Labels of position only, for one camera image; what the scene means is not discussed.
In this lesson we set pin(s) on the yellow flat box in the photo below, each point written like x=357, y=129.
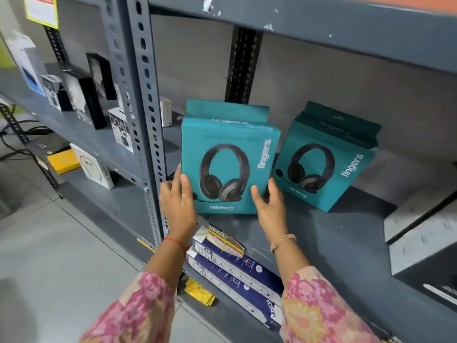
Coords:
x=64, y=161

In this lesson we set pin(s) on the person's right hand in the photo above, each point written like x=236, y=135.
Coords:
x=273, y=217

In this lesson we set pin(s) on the white black earphone box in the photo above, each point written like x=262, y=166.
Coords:
x=119, y=130

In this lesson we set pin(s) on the tall black box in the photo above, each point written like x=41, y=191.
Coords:
x=89, y=99

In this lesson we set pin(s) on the yellow price sign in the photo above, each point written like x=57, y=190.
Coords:
x=41, y=12

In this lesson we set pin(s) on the grey metal shelf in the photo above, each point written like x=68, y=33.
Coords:
x=339, y=246

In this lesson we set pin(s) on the yellow packet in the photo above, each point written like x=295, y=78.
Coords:
x=200, y=292

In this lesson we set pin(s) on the red thread wristband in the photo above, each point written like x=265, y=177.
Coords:
x=175, y=242

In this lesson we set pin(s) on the black perforated strut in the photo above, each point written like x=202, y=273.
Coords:
x=14, y=125

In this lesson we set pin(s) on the grey metal rack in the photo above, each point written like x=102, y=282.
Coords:
x=89, y=146

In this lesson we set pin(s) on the yellow red price tag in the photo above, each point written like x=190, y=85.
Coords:
x=225, y=241

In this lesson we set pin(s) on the black framed box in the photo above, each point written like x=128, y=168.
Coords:
x=105, y=74

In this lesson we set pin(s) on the white blue box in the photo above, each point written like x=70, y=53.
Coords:
x=25, y=60

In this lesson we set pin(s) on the person's left hand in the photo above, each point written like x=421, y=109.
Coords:
x=178, y=210

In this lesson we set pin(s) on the navy white power strip box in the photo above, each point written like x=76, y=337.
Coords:
x=232, y=289
x=250, y=267

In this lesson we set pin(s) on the small black white box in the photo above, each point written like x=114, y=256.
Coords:
x=55, y=92

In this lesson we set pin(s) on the grey perforated upright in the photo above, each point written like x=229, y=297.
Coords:
x=150, y=103

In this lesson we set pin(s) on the person's left forearm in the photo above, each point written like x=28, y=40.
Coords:
x=167, y=260

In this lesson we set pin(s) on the person's right forearm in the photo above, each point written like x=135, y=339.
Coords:
x=289, y=260

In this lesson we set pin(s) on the black perforated upright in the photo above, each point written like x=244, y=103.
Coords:
x=244, y=67

